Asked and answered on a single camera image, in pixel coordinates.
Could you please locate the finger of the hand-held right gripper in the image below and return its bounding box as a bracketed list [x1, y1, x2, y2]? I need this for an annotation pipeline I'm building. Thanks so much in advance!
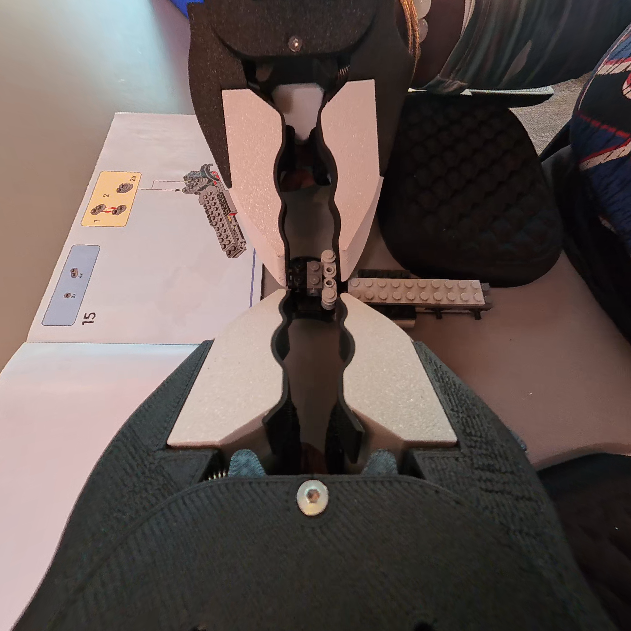
[221, 85, 290, 288]
[319, 78, 386, 280]

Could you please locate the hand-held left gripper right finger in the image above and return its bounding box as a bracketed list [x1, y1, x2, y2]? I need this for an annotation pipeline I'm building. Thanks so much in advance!
[325, 293, 457, 461]

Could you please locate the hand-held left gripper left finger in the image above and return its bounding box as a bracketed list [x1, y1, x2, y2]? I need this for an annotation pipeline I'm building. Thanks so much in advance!
[168, 290, 301, 469]

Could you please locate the grey and black lego build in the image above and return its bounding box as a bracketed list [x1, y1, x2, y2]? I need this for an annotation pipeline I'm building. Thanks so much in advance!
[287, 249, 495, 328]

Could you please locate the open lego instruction booklet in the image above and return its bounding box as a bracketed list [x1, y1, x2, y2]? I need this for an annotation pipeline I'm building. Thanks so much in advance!
[0, 112, 269, 631]

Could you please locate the black quilted chair seat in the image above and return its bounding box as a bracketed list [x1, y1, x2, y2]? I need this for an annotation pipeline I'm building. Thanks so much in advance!
[377, 91, 564, 289]

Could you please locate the blue patterned garment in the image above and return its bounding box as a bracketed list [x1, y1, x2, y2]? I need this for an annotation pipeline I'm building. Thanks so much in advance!
[567, 22, 631, 341]

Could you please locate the beaded bracelet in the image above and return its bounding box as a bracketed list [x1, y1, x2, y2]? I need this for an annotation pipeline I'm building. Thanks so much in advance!
[398, 0, 431, 56]

